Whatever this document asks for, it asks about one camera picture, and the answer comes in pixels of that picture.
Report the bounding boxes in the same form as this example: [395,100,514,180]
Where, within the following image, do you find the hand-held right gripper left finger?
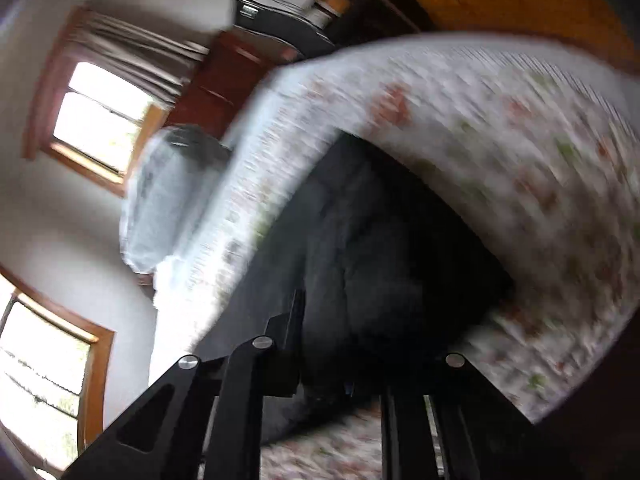
[62,289,307,480]

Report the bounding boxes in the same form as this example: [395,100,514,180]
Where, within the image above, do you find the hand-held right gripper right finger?
[379,353,582,480]

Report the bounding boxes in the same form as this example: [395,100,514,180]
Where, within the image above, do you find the black pants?
[197,130,517,443]

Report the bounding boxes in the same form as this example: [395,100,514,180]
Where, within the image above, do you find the light blue folded duvet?
[119,124,233,288]

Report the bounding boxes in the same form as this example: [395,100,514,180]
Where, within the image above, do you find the wooden framed window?
[22,7,173,197]
[0,264,117,478]

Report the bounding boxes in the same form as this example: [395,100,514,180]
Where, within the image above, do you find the light blue bedsheet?
[150,50,351,361]

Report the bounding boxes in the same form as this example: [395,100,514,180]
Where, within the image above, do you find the dark wooden headboard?
[167,30,306,133]

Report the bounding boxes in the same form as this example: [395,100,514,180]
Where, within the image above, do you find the floral quilt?
[190,35,640,480]

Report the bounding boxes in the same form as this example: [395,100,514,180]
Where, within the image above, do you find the black office chair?
[229,0,346,63]

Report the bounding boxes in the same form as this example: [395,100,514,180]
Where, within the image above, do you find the grey curtain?
[75,10,213,108]

